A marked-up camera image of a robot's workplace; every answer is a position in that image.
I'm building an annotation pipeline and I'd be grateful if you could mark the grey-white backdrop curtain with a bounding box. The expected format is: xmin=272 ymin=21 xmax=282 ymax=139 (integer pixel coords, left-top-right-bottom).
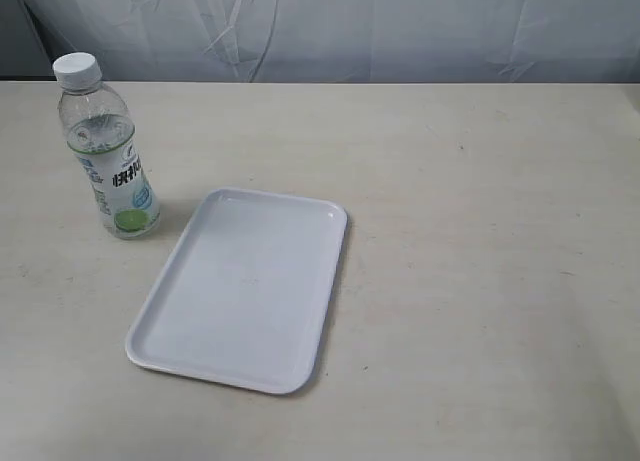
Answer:
xmin=1 ymin=0 xmax=639 ymax=83

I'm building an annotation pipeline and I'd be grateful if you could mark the clear lime drink bottle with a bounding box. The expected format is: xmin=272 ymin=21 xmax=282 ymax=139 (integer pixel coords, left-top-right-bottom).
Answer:
xmin=52 ymin=52 xmax=160 ymax=239

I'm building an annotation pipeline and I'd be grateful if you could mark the white rectangular plastic tray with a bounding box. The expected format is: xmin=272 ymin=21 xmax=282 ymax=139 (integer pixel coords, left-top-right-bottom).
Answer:
xmin=125 ymin=188 xmax=348 ymax=395

